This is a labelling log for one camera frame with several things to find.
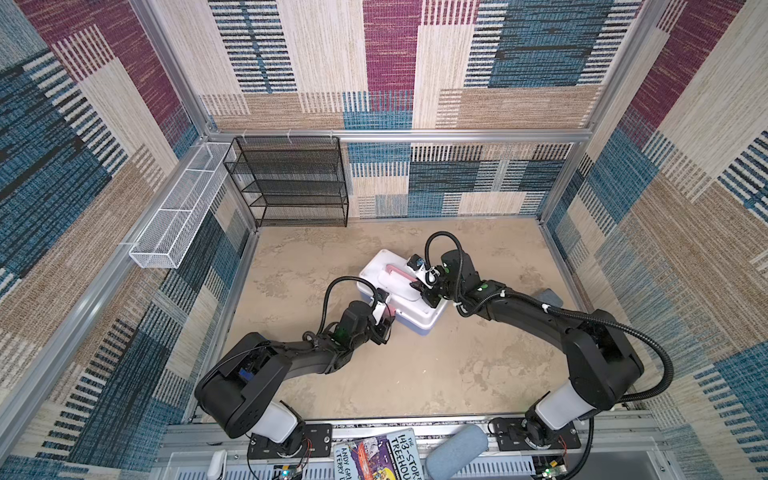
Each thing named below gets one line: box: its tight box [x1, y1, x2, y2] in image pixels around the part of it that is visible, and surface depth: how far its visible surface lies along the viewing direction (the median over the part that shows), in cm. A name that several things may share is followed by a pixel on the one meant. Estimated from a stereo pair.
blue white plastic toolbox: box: [357, 248, 449, 336], surface depth 88 cm
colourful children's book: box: [333, 428, 424, 480], surface depth 70 cm
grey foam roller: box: [425, 424, 489, 480], surface depth 70 cm
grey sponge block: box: [531, 288, 564, 307], surface depth 98 cm
